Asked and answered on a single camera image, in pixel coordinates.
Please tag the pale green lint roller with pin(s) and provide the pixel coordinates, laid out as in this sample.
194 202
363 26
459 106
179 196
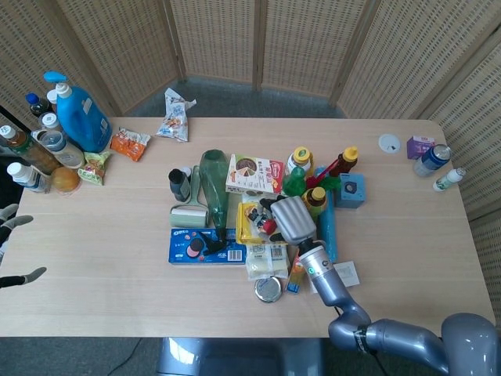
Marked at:
188 217

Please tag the dark bottle with blue cap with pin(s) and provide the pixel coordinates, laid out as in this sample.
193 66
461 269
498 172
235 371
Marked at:
39 105

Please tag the jar with white lid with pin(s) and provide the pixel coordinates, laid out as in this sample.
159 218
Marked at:
50 120

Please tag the grey robot torso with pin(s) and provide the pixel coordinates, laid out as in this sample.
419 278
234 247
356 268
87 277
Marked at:
235 356

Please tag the white round table grommet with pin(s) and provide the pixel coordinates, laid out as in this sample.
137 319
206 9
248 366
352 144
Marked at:
389 143

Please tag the white and red snack box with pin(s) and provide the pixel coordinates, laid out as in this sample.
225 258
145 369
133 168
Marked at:
254 174

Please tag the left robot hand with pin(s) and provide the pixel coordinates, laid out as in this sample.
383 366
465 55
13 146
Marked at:
19 221

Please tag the purple small box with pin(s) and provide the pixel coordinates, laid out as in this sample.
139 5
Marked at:
417 149

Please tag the blue plastic roll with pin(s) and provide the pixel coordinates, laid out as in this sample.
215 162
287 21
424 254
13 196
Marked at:
328 231

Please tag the blue speaker box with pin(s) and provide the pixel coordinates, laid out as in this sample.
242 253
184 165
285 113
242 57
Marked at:
350 192

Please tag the white cheese packet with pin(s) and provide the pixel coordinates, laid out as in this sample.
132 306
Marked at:
266 264

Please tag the white bottle with blue label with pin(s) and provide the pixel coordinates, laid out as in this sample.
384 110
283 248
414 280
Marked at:
27 178

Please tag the round silver tin can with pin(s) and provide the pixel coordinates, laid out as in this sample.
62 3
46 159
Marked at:
268 290

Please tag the yellow Lipo biscuit bag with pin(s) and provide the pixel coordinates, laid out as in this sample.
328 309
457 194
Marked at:
244 231

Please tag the blue detergent pump bottle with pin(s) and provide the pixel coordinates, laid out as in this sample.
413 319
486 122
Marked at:
84 121

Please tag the amber tea bottle white cap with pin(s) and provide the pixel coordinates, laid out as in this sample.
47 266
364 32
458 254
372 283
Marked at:
27 150

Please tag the beige jar with grey lid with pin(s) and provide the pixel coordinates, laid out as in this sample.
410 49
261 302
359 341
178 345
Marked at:
62 150

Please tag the green snack packet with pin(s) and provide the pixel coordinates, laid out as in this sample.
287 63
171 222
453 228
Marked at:
94 168

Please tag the silver and blue drink can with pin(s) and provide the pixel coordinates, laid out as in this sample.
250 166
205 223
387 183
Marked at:
432 158

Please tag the orange snack packet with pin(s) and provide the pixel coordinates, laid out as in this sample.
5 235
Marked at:
131 145

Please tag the tea bottle with yellow cap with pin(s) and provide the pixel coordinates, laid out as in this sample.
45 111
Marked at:
316 197

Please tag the green soda bottle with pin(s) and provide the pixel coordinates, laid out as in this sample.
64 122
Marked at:
293 182

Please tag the white crumpled snack bag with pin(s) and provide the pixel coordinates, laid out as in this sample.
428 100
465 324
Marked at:
174 121

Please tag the white capped bottle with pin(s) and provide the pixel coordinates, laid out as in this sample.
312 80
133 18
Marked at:
52 96

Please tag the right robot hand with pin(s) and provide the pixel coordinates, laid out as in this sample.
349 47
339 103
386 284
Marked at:
293 219

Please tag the small white and green bottle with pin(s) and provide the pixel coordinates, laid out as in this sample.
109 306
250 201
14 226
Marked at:
448 180

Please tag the blue Oreo cookie box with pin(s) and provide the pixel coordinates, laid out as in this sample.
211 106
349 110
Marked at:
184 252

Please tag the brown sauce bottle yellow cap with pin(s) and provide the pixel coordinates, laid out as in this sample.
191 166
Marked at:
347 156

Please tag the green spray bottle black trigger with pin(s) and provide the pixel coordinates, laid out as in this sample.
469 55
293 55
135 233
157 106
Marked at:
214 188

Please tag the white bottle with yellow cap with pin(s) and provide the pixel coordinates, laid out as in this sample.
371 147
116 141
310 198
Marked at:
300 156

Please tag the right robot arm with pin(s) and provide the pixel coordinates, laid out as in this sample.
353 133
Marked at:
336 290

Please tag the dark grey squeeze bottle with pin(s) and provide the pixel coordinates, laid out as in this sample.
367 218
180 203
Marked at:
179 186

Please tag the wicker folding screen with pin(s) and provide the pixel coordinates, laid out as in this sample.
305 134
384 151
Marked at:
219 39

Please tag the orange and blue slim box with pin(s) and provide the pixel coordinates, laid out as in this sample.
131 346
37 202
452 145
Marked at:
295 276

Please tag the orange fruit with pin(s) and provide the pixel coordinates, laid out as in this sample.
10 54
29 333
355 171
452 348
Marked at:
65 181

